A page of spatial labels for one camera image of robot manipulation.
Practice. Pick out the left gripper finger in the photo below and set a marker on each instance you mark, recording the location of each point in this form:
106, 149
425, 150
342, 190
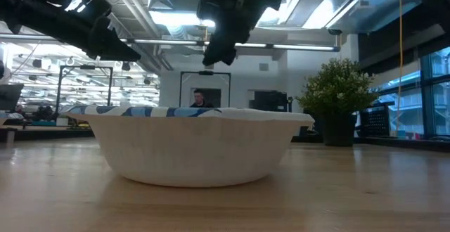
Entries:
119, 58
117, 47

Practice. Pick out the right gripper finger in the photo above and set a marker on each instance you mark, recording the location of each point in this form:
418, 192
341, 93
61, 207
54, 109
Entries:
229, 54
212, 54

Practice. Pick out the white paper bowl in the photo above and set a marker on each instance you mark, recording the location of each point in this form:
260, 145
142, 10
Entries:
191, 147

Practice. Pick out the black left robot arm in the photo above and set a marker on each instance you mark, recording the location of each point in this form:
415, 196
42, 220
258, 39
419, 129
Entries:
35, 17

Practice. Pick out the long tube ceiling light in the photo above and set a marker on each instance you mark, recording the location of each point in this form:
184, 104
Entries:
165, 41
302, 47
251, 45

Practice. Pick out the dark monitor screen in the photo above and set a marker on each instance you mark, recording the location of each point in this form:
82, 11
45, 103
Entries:
217, 94

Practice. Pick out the person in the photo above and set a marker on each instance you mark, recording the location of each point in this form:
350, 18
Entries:
199, 100
44, 113

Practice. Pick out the black cabinet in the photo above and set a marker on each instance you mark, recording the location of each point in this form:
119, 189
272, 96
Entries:
269, 101

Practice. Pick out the background work table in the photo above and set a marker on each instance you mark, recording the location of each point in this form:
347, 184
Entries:
42, 132

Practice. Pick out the potted green plant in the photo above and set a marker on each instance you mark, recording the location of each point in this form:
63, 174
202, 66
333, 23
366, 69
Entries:
335, 91

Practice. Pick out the black plastic crate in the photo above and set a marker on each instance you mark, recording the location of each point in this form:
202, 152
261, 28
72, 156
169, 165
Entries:
374, 119

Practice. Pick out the black background rig frame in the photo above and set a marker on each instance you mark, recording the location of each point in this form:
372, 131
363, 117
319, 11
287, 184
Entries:
59, 91
205, 72

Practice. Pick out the grey wall vent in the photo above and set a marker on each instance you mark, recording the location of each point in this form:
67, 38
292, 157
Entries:
263, 66

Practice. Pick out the dome security camera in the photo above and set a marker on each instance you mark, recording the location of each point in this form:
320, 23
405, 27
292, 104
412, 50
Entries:
334, 31

